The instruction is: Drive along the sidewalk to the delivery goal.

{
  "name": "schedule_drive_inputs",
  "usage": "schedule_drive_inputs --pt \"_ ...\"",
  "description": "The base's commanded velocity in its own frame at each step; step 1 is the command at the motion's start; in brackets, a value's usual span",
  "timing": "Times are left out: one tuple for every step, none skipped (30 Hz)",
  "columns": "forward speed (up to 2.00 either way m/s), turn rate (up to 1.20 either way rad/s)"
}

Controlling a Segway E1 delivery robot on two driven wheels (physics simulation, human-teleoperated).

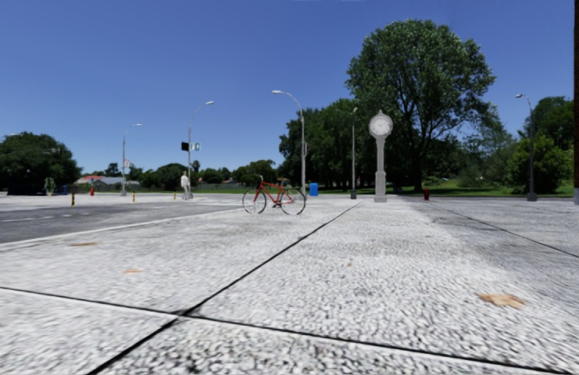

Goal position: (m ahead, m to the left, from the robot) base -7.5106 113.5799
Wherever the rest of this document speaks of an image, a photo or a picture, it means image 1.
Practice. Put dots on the red bicycle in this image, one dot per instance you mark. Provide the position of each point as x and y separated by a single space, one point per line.
274 193

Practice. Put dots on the blue bin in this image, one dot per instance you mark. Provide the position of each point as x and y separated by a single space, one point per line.
313 189

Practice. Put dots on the grey street lamp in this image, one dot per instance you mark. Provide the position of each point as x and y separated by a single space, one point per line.
302 140
123 164
531 154

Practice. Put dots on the grey pole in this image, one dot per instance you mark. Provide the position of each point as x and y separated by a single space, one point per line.
353 159

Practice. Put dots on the trees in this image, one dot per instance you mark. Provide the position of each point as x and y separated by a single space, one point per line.
420 93
29 161
209 174

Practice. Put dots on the grey street clock on pillar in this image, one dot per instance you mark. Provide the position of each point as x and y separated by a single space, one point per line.
380 140

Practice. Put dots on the person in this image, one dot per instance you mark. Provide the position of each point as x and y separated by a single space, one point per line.
185 184

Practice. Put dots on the traffic light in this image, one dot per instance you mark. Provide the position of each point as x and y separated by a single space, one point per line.
189 146

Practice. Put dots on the low house with red roof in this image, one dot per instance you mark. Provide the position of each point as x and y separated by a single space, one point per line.
101 181

